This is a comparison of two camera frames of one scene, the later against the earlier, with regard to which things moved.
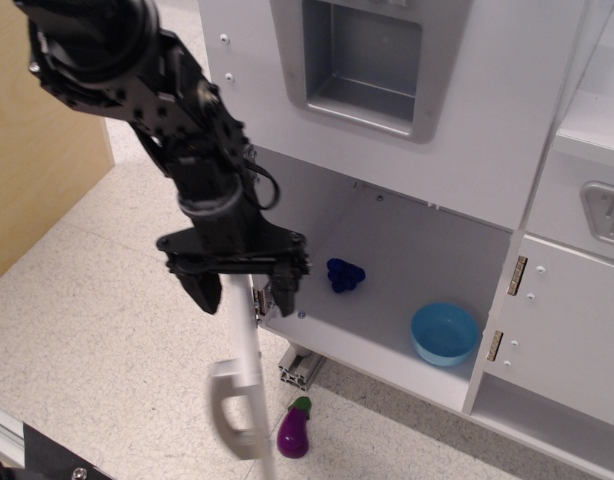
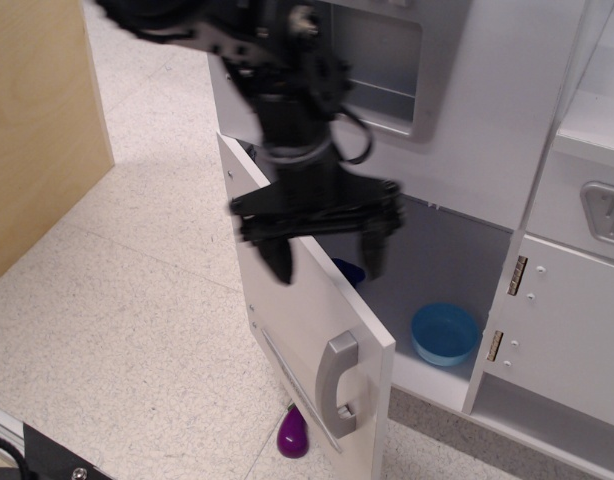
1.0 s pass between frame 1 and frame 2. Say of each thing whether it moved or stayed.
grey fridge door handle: moved
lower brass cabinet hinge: stayed
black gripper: moved
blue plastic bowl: stayed
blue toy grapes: stayed
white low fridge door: moved
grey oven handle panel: stayed
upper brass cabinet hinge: stayed
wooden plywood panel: stayed
